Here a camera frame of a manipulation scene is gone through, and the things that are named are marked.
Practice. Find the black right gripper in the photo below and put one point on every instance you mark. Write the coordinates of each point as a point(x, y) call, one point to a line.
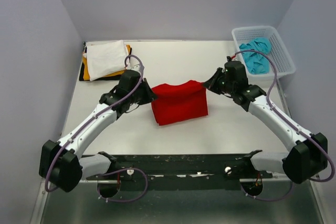
point(211, 84)

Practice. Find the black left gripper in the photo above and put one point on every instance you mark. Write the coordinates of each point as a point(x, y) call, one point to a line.
point(149, 95)

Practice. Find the red t shirt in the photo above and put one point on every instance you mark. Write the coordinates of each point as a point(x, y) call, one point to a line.
point(179, 103)

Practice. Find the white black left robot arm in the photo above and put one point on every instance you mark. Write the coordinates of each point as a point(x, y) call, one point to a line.
point(60, 160)

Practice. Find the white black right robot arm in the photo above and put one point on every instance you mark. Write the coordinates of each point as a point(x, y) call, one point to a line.
point(306, 152)

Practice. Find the teal crumpled t shirt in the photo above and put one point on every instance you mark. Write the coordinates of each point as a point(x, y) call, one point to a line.
point(256, 63)

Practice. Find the white folded t shirt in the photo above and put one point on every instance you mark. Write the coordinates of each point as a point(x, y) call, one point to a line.
point(105, 58)

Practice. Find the white plastic laundry basket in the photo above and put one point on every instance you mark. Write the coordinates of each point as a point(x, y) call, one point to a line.
point(279, 59)

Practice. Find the black folded t shirt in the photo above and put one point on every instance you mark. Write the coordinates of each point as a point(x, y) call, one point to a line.
point(84, 74)

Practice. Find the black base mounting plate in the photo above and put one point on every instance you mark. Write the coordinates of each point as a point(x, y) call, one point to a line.
point(180, 172)

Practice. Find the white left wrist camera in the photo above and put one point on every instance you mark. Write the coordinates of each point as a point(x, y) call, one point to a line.
point(136, 67)

